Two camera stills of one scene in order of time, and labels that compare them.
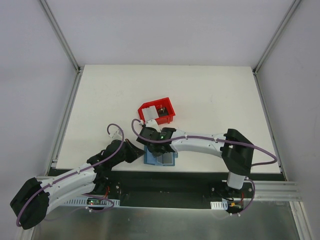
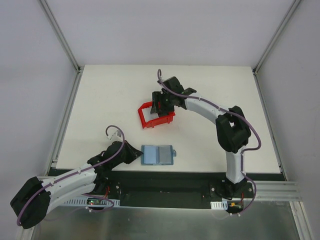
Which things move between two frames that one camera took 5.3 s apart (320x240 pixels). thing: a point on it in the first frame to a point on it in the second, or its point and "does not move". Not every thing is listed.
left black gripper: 131,152 does not move
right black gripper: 155,150 to 161,104
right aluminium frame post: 268,50 does not move
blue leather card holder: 166,159 does not move
